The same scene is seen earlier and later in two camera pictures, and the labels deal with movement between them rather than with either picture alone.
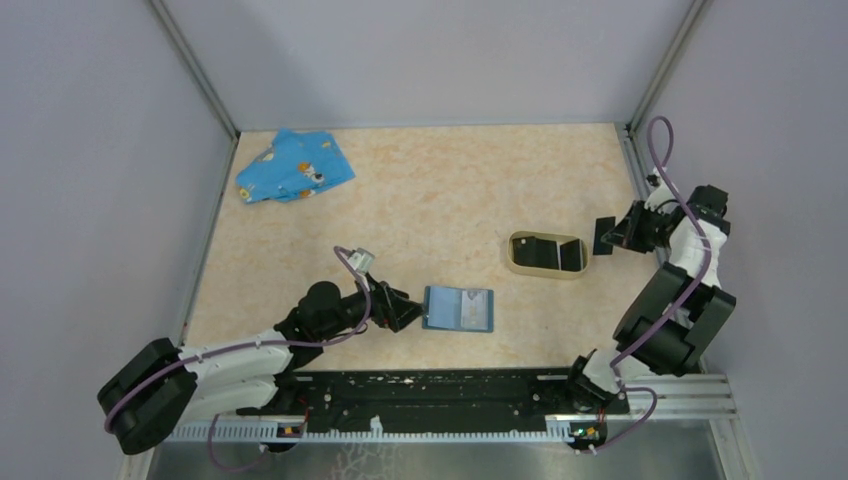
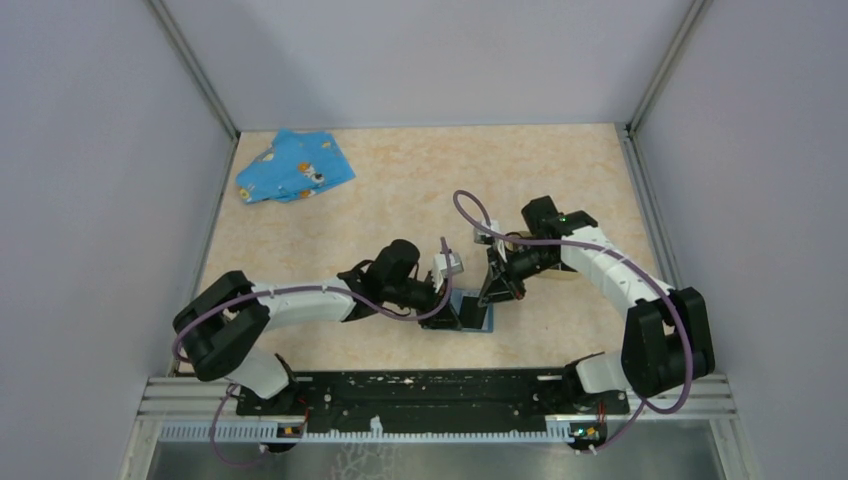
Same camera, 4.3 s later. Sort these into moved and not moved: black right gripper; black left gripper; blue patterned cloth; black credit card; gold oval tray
Moved: black left gripper; black credit card; black right gripper
Not moved: gold oval tray; blue patterned cloth
